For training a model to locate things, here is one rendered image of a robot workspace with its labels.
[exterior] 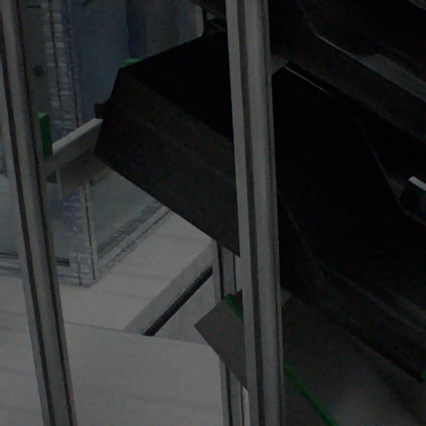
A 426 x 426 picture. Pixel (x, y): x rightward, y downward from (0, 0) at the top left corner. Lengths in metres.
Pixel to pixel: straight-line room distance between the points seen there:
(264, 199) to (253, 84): 0.07
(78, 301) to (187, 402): 0.33
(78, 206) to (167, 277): 0.17
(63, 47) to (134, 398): 0.49
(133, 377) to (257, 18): 0.81
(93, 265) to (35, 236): 0.86
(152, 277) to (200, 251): 0.11
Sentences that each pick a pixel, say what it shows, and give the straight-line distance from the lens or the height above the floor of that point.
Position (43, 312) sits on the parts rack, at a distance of 0.80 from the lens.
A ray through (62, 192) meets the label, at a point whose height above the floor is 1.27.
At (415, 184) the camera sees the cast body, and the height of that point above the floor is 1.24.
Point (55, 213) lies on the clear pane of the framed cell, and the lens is 1.63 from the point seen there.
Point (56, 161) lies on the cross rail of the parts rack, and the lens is 0.79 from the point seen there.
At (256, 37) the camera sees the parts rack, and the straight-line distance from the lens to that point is 0.65.
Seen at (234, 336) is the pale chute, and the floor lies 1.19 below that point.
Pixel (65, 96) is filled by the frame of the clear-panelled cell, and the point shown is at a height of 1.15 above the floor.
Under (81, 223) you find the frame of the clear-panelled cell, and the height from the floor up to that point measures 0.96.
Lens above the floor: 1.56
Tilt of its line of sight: 22 degrees down
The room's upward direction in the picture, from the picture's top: 4 degrees counter-clockwise
